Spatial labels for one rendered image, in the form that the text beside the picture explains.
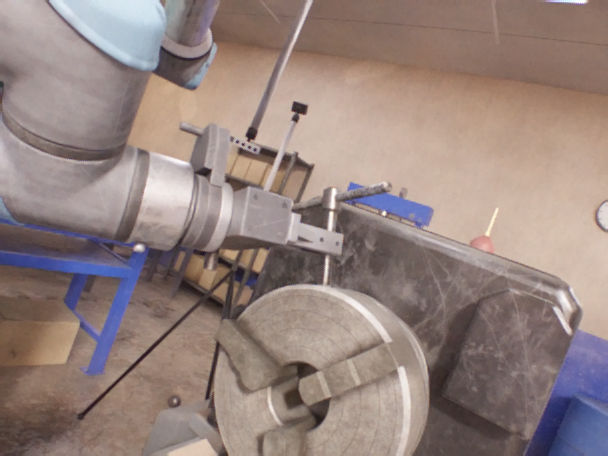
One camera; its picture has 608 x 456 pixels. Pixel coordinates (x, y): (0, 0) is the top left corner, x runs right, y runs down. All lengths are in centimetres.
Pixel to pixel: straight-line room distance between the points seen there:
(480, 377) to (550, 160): 368
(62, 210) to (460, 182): 392
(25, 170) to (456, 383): 51
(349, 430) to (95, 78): 38
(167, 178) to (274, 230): 11
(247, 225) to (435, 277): 34
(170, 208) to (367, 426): 29
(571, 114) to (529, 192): 82
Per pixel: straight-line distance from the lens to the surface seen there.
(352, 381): 41
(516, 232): 397
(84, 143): 33
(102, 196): 36
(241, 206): 38
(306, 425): 48
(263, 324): 49
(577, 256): 396
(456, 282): 61
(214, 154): 41
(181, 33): 108
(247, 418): 51
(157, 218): 37
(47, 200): 36
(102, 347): 266
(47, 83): 31
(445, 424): 63
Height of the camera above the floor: 127
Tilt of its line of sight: level
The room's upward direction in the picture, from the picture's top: 22 degrees clockwise
